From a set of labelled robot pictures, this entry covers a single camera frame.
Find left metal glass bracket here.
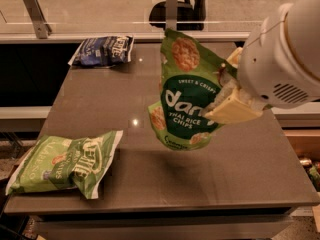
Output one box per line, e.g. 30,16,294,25
23,0,52,39

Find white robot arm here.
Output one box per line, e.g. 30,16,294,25
202,0,320,124

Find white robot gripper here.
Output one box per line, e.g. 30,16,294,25
203,4,320,124

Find snack items on lower shelf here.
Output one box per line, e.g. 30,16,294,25
299,157,320,192

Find metal glass bracket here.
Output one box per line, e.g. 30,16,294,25
23,0,52,39
165,0,178,30

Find blue kettle chip bag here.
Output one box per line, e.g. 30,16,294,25
68,36,134,68

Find middle metal glass bracket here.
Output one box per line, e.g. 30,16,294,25
165,0,178,30

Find green jalapeno kettle chip bag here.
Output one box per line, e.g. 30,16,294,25
6,131,123,199

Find green dang rice chip bag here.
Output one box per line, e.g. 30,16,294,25
148,29,244,151

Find black office chair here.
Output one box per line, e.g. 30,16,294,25
149,0,206,31

